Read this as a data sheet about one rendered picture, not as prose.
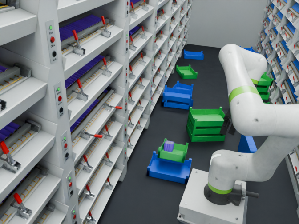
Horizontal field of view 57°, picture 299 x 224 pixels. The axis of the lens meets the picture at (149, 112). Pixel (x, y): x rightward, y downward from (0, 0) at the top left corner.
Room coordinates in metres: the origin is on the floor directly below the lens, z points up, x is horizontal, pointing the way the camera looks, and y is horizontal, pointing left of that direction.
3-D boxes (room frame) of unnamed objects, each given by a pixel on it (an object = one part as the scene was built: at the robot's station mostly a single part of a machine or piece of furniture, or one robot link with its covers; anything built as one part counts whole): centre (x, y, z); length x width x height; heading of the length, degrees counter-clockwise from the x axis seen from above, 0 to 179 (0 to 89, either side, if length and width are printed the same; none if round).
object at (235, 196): (0.99, -0.43, 0.41); 0.26 x 0.15 x 0.06; 76
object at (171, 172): (1.56, -0.18, 0.04); 0.30 x 0.20 x 0.08; 78
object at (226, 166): (1.00, -0.38, 0.53); 0.16 x 0.13 x 0.19; 89
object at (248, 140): (1.74, -0.80, 0.10); 0.30 x 0.08 x 0.20; 176
